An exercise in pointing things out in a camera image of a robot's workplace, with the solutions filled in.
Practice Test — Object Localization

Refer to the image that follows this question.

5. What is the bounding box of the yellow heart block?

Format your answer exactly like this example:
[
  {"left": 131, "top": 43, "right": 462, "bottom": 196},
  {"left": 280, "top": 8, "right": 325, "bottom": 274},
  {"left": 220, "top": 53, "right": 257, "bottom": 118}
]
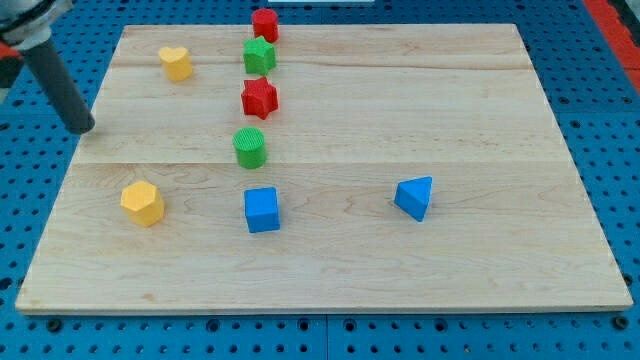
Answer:
[{"left": 158, "top": 47, "right": 193, "bottom": 82}]

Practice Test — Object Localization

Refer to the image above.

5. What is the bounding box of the blue cube block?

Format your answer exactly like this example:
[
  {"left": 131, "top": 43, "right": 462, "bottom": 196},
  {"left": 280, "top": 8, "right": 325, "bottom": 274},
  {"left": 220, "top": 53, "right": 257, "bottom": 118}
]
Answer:
[{"left": 244, "top": 187, "right": 280, "bottom": 233}]

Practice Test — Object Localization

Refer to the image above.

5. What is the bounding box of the yellow hexagon block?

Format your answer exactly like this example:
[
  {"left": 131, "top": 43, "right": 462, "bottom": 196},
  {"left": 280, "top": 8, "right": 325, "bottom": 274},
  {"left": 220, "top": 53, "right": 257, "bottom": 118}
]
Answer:
[{"left": 120, "top": 181, "right": 165, "bottom": 227}]

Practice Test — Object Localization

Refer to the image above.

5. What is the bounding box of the red star block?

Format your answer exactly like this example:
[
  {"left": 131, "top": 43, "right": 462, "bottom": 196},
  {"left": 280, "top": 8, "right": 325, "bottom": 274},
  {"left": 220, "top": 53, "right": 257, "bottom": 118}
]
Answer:
[{"left": 241, "top": 77, "right": 279, "bottom": 119}]

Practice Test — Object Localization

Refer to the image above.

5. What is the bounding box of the green cylinder block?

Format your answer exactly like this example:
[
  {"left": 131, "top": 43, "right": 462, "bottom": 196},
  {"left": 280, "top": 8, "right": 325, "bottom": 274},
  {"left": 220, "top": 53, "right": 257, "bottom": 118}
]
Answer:
[{"left": 232, "top": 127, "right": 267, "bottom": 169}]

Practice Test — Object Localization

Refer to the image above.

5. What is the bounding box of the blue triangular prism block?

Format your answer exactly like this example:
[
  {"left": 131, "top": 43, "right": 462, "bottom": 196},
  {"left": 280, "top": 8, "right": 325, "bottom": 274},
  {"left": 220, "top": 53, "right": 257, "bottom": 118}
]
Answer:
[{"left": 394, "top": 176, "right": 433, "bottom": 222}]

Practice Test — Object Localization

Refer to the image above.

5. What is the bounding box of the wooden board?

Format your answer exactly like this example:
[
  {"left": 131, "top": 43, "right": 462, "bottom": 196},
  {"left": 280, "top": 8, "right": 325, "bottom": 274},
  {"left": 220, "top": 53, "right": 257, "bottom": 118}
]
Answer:
[{"left": 15, "top": 23, "right": 633, "bottom": 315}]

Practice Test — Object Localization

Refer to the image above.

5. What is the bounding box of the green star block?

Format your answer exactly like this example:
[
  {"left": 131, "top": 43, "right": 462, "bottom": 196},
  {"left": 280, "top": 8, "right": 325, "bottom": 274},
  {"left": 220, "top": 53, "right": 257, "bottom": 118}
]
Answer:
[{"left": 243, "top": 36, "right": 277, "bottom": 76}]

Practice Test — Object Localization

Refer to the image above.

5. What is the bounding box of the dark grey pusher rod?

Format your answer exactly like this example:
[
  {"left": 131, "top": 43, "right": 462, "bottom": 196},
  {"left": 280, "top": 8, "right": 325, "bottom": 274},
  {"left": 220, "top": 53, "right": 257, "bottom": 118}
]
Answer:
[{"left": 21, "top": 40, "right": 95, "bottom": 135}]

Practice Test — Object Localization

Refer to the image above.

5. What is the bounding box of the red cylinder block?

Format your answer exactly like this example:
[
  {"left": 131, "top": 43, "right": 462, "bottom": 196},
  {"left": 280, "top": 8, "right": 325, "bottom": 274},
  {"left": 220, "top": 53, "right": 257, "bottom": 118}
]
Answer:
[{"left": 251, "top": 8, "right": 279, "bottom": 43}]

